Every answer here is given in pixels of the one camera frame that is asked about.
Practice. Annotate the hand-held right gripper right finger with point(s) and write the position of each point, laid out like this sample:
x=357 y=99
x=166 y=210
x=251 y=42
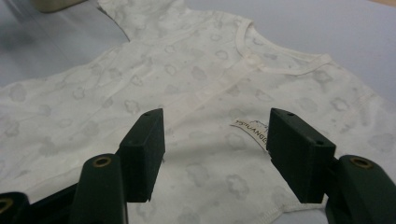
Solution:
x=299 y=155

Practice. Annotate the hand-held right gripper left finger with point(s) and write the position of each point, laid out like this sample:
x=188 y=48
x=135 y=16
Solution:
x=143 y=155

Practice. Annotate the white baby romper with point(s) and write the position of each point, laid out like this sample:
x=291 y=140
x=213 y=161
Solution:
x=199 y=77

